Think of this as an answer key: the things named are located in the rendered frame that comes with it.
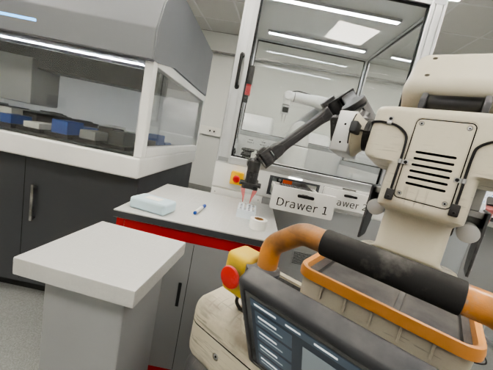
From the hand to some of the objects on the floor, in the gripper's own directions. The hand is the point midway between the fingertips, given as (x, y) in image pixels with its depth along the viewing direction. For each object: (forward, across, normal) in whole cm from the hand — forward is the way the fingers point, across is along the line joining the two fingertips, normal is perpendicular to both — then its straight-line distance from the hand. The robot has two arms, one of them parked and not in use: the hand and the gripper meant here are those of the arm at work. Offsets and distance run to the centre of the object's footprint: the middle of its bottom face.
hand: (246, 200), depth 126 cm
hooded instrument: (+85, -147, +58) cm, 180 cm away
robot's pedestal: (+80, -29, -63) cm, 106 cm away
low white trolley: (+82, -15, -6) cm, 83 cm away
